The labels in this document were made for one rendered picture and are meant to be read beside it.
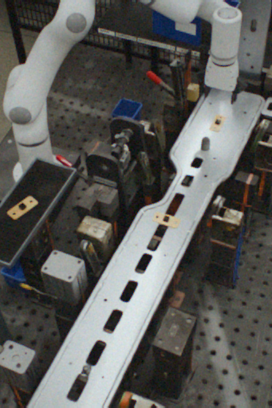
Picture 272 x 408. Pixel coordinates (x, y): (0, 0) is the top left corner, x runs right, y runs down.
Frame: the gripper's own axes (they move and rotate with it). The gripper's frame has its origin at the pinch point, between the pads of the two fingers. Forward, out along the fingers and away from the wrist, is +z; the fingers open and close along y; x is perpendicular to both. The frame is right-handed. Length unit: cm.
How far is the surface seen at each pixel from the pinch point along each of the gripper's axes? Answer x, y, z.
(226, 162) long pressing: -16.7, 8.9, 12.2
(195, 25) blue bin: 35.0, -22.5, 0.0
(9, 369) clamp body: -109, -16, 6
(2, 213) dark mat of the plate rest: -74, -38, -4
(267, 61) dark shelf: 35.6, 6.6, 9.2
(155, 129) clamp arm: -19.4, -15.3, 3.5
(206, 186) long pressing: -28.8, 6.5, 12.2
